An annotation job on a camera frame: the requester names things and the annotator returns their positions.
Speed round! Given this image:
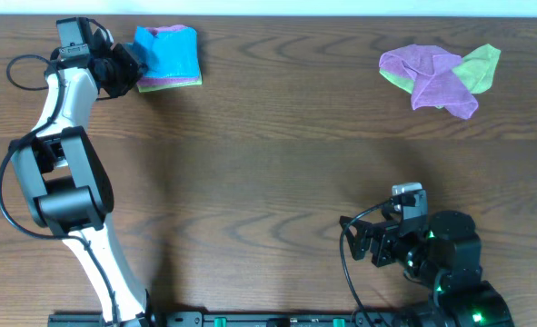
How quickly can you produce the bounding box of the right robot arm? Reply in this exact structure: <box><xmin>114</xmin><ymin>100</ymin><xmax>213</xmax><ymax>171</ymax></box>
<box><xmin>339</xmin><ymin>208</ymin><xmax>514</xmax><ymax>327</ymax></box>

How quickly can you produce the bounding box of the crumpled green cloth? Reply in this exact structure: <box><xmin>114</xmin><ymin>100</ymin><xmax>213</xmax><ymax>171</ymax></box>
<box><xmin>379</xmin><ymin>44</ymin><xmax>501</xmax><ymax>97</ymax></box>

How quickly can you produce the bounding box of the crumpled purple cloth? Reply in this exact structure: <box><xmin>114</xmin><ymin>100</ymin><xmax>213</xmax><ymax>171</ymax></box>
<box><xmin>379</xmin><ymin>45</ymin><xmax>478</xmax><ymax>120</ymax></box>

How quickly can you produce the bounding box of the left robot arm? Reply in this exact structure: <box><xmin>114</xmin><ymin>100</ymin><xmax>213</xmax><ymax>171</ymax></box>
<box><xmin>0</xmin><ymin>17</ymin><xmax>155</xmax><ymax>326</ymax></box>

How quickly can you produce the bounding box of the folded purple cloth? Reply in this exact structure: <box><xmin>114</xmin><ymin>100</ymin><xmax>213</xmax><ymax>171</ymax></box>
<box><xmin>135</xmin><ymin>24</ymin><xmax>203</xmax><ymax>88</ymax></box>

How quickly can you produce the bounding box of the folded green cloth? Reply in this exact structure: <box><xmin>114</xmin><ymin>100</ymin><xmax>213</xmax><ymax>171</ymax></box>
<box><xmin>137</xmin><ymin>76</ymin><xmax>202</xmax><ymax>93</ymax></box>

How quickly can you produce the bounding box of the black mounting rail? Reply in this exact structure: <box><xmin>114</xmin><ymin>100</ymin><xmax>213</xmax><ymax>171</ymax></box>
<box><xmin>46</xmin><ymin>311</ymin><xmax>420</xmax><ymax>327</ymax></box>

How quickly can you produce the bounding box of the blue microfiber cloth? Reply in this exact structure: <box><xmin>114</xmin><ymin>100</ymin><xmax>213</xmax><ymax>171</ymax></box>
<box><xmin>124</xmin><ymin>25</ymin><xmax>202</xmax><ymax>81</ymax></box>

